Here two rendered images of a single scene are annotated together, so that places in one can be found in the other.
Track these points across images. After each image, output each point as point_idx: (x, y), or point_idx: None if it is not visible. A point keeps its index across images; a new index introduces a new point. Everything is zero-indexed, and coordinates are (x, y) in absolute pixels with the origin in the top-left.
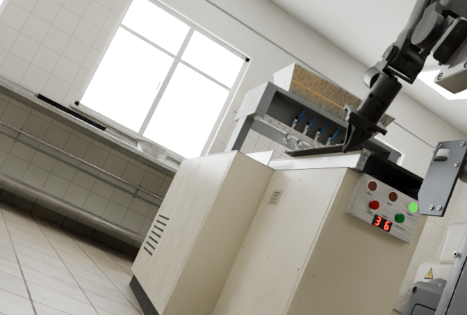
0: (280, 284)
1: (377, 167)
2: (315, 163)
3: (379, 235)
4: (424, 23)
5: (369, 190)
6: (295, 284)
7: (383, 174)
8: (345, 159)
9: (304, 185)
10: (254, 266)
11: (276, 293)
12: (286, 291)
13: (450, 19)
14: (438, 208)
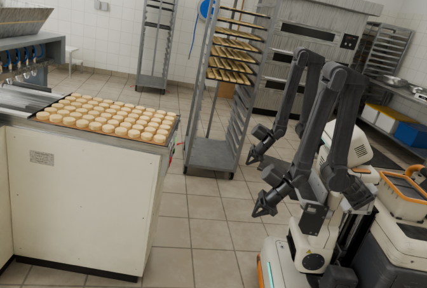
0: (124, 225)
1: None
2: (94, 137)
3: None
4: (338, 180)
5: (169, 156)
6: (146, 226)
7: None
8: (148, 145)
9: (95, 157)
10: (63, 212)
11: (124, 231)
12: (137, 229)
13: (353, 180)
14: (315, 234)
